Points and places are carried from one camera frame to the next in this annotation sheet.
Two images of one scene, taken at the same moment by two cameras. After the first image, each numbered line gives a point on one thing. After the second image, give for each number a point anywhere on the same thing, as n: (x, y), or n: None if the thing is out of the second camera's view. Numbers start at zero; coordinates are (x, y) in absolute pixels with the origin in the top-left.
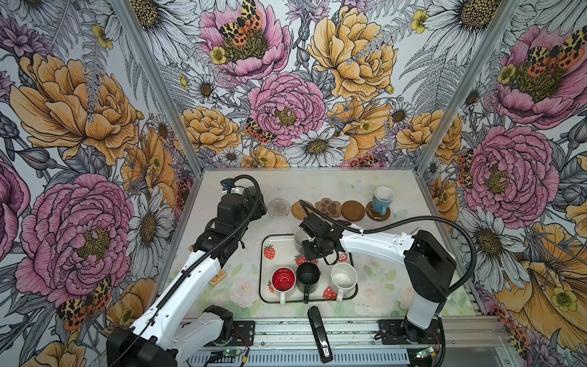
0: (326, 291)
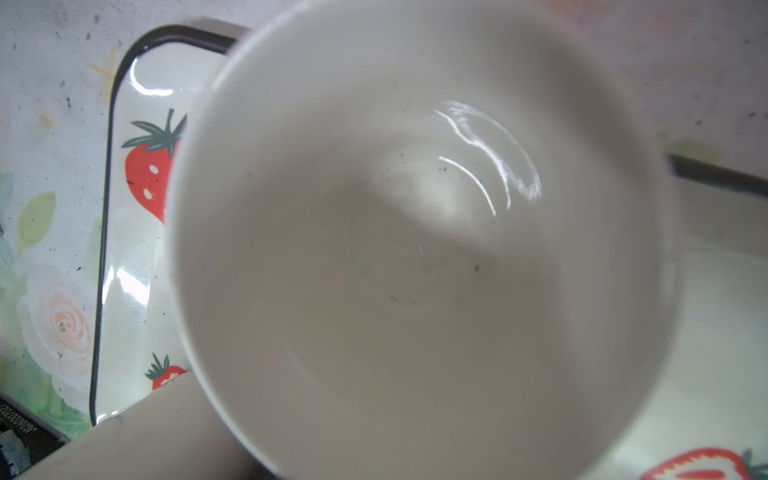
0: (709, 420)
